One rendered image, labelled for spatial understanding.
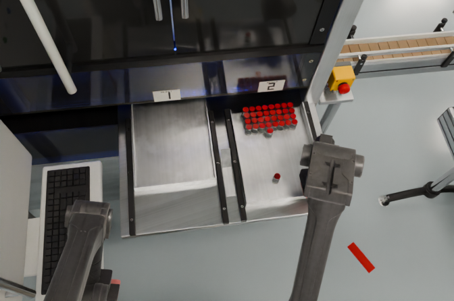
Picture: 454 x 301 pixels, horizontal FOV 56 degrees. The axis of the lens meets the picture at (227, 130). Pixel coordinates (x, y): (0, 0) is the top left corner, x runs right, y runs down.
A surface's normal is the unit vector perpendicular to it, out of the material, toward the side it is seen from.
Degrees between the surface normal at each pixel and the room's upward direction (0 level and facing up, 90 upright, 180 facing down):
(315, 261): 52
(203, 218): 0
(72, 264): 41
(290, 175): 0
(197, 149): 0
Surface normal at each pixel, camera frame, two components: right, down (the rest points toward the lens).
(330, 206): -0.25, 0.36
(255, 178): 0.04, -0.46
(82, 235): 0.18, -0.91
